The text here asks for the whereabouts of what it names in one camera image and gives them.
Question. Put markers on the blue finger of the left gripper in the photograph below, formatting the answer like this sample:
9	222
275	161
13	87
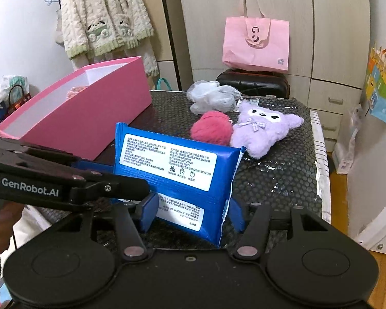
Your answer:
93	166

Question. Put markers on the pink storage box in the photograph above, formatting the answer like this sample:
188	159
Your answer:
117	91

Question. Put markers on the black suitcase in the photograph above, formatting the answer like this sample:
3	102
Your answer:
256	83

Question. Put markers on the pink floral fabric scrunchie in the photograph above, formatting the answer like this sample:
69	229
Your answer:
74	91

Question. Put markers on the colourful paper gift bag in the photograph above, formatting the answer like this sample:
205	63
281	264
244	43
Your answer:
375	83

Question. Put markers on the person left hand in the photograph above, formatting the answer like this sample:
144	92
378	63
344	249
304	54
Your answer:
10	214

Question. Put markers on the white door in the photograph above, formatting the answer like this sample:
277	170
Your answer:
373	237

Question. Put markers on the blue wet wipes pack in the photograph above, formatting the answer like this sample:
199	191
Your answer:
194	180

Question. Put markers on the pink tote bag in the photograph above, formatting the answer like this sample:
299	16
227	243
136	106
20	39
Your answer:
256	44

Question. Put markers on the white mesh bath pouf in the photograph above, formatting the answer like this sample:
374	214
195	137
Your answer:
209	96

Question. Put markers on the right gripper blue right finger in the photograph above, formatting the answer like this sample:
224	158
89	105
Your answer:
237	214

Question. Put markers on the beige wardrobe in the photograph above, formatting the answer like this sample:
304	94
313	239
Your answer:
320	46

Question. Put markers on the purple Kuromi plush toy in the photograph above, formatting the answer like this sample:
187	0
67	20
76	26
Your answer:
259	128

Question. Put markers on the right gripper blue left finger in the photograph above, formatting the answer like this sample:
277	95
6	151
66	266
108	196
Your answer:
146	211

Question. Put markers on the white green knit cardigan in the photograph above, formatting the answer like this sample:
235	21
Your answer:
96	27

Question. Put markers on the pink fluffy pompom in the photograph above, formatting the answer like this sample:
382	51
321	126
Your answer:
213	127

